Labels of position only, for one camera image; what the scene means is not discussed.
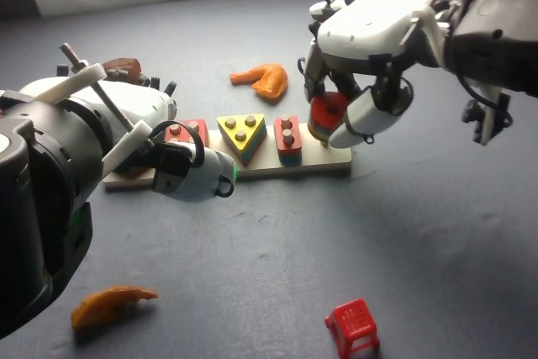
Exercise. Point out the grey table cloth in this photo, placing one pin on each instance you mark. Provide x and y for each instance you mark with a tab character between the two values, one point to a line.
294	249

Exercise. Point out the orange toy fried wing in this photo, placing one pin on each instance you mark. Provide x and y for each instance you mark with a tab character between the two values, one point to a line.
105	302

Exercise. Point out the yellow triangle block stack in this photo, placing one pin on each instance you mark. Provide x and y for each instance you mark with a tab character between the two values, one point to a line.
253	145

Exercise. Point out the red oblong block stack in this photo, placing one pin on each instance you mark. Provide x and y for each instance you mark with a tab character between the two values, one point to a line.
295	145

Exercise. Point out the brown toy meat piece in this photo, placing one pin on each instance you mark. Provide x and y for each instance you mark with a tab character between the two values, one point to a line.
124	65

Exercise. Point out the orange toy chicken leg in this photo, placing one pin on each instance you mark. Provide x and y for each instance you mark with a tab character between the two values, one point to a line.
271	81

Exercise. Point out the red toy stool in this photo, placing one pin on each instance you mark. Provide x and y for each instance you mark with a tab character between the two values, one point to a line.
353	317

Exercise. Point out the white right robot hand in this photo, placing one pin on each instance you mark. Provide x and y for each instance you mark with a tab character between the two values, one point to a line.
370	22

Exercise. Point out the wooden shape sorter board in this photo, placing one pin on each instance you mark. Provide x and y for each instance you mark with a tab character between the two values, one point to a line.
269	170

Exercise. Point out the red square block stack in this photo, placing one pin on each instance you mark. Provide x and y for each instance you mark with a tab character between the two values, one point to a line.
202	128

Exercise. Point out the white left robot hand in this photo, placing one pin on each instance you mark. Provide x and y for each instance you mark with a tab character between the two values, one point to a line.
138	102

